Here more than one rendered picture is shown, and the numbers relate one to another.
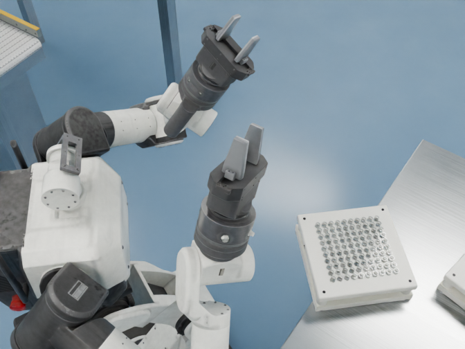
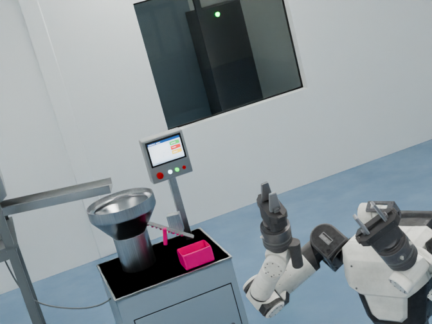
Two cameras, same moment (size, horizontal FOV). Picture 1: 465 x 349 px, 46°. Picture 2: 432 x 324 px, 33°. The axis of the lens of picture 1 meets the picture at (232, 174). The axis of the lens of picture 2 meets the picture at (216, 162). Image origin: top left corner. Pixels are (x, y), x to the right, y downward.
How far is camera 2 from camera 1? 2.39 m
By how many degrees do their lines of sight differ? 104
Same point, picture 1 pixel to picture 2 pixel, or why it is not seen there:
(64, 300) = (318, 228)
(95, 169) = not seen: hidden behind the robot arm
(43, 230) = not seen: hidden behind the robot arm
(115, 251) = (346, 259)
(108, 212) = (368, 252)
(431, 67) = not seen: outside the picture
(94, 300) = (319, 246)
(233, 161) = (265, 191)
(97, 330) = (305, 249)
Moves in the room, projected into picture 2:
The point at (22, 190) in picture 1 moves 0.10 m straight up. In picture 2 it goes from (407, 224) to (402, 195)
